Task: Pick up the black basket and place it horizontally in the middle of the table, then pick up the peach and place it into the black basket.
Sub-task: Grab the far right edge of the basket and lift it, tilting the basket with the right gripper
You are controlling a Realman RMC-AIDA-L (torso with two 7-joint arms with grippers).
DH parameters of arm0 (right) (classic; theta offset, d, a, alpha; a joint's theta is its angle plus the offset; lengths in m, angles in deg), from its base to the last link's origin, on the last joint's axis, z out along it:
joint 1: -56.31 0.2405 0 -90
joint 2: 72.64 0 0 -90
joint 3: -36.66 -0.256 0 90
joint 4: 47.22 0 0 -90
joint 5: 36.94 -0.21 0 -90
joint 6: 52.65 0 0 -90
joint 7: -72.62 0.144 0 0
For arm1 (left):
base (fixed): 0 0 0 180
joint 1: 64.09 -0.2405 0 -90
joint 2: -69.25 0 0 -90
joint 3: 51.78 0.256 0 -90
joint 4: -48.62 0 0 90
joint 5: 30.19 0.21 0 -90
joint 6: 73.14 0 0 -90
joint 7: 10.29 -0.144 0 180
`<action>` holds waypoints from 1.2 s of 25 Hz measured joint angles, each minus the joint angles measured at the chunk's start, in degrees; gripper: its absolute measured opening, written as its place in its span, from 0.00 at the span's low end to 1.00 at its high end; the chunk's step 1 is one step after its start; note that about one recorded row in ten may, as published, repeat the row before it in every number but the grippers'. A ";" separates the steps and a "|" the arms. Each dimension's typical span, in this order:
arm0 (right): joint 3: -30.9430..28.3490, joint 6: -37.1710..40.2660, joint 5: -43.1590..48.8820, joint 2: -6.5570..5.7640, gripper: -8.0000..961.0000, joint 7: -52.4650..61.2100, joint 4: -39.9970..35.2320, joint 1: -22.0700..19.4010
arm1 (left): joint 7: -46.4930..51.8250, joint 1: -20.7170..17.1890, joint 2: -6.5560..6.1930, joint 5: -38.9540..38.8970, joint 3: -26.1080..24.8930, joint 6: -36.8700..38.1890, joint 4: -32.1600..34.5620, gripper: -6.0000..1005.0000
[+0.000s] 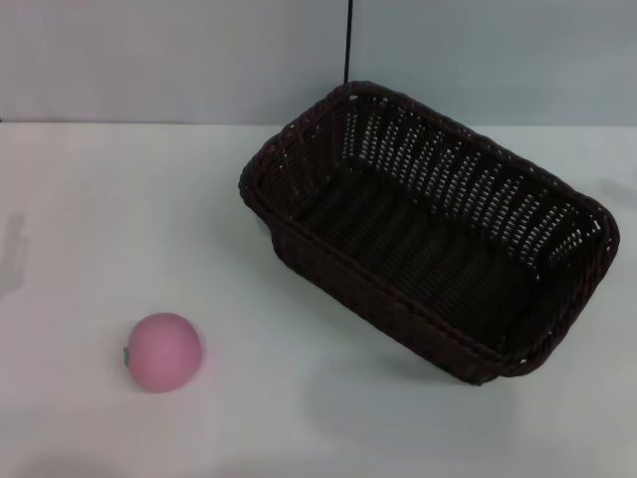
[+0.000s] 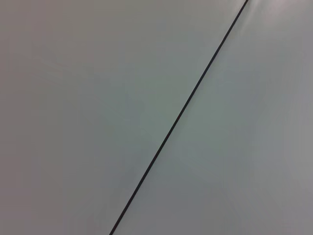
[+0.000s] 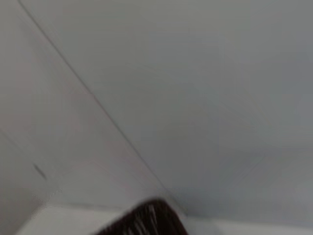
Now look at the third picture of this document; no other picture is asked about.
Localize dark brown wicker basket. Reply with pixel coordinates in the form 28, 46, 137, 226
94, 197, 189, 235

